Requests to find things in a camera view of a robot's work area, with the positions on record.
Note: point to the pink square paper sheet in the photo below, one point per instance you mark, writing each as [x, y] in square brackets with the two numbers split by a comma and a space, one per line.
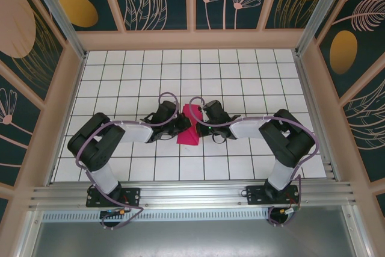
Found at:
[188, 139]

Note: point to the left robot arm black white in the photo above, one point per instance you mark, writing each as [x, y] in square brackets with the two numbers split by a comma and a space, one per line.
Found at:
[99, 139]

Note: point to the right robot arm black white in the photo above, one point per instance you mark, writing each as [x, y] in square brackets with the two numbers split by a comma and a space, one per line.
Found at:
[288, 145]

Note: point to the grey metal sheet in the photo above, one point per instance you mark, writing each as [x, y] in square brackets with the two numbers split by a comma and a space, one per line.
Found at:
[192, 239]

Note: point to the aluminium mounting rail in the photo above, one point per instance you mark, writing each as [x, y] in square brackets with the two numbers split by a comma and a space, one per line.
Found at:
[192, 195]

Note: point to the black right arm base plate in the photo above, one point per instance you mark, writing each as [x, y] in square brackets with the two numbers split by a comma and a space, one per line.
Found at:
[255, 198]

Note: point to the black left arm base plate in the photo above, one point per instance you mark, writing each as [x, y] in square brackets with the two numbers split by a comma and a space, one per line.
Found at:
[132, 196]

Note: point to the aluminium side rail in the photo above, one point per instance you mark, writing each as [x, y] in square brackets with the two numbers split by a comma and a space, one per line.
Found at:
[316, 118]

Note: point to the aluminium frame post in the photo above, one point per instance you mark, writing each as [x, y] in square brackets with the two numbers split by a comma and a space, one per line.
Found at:
[58, 13]
[323, 13]

